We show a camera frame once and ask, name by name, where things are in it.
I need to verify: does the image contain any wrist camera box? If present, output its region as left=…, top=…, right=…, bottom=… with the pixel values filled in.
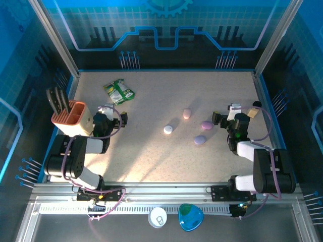
left=97, top=104, right=114, bottom=121
left=227, top=102, right=242, bottom=121

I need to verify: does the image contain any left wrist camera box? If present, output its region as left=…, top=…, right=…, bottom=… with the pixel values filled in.
left=97, top=104, right=114, bottom=121

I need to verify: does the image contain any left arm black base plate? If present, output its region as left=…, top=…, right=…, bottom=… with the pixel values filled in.
left=76, top=185, right=125, bottom=202

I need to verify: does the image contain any white pull-tab can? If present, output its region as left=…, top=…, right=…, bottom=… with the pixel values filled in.
left=147, top=206, right=168, bottom=229

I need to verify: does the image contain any white slotted cable duct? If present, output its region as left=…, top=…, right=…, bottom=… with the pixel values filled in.
left=39, top=204, right=233, bottom=215

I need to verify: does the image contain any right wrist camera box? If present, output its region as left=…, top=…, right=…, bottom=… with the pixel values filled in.
left=227, top=102, right=242, bottom=121

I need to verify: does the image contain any green snack bag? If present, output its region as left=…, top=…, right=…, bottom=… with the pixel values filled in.
left=102, top=79, right=136, bottom=106

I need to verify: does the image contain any blue triangular plastic container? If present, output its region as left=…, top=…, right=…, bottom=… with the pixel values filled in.
left=178, top=203, right=204, bottom=232

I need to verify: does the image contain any black controller box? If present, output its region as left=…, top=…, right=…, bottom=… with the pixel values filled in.
left=229, top=203, right=249, bottom=218

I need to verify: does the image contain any aluminium frame post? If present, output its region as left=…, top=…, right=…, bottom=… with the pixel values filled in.
left=27, top=0, right=81, bottom=78
left=254, top=0, right=305, bottom=78

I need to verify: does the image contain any black handled knife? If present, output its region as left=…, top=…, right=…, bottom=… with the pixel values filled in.
left=45, top=88, right=61, bottom=114
left=53, top=87, right=67, bottom=112
left=60, top=89, right=72, bottom=113

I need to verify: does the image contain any black capped spice bottle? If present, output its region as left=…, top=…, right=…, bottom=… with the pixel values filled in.
left=246, top=100, right=262, bottom=118

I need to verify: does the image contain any orange beige knife block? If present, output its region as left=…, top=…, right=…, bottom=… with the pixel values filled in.
left=51, top=100, right=93, bottom=136

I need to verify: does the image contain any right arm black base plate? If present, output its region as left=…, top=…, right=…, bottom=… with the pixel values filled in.
left=210, top=185, right=257, bottom=202

